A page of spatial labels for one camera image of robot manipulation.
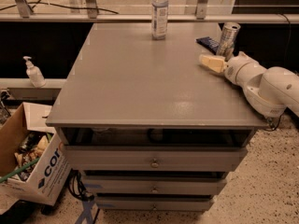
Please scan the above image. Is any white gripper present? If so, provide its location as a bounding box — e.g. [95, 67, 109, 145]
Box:
[199, 51, 266, 86]

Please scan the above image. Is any silver redbull can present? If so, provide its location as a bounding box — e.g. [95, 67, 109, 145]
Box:
[216, 22, 241, 61]

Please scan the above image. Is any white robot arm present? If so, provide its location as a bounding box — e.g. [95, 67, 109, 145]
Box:
[199, 51, 299, 118]

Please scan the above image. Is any blue rxbar blueberry wrapper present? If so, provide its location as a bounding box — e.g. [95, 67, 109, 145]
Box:
[196, 36, 219, 54]

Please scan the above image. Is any clear plastic water bottle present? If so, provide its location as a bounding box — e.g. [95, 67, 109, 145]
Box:
[151, 0, 169, 40]

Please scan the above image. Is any grey drawer cabinet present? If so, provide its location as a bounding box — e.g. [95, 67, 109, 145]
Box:
[47, 22, 265, 201]

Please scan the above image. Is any top grey drawer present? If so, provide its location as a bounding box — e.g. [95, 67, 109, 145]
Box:
[64, 146, 248, 172]

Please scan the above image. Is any grey drawer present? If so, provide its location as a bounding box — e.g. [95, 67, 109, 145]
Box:
[82, 175, 227, 195]
[64, 146, 248, 172]
[95, 197, 213, 212]

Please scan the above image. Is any middle grey drawer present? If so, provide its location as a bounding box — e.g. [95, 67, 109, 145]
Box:
[82, 175, 227, 195]

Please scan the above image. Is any white pump sanitizer bottle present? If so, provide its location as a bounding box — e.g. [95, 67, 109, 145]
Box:
[23, 56, 46, 88]

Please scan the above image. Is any bottom grey drawer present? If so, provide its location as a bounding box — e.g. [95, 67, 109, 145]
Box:
[95, 197, 213, 212]

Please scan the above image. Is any white cardboard box with items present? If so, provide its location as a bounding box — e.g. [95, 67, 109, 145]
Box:
[0, 103, 70, 205]

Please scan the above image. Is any green stick in box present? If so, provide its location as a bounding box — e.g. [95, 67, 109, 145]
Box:
[0, 157, 40, 183]

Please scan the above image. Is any black cable on floor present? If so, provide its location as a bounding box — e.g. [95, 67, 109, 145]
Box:
[67, 170, 96, 203]

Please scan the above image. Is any black cable behind glass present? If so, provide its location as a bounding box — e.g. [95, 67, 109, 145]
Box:
[0, 0, 120, 16]

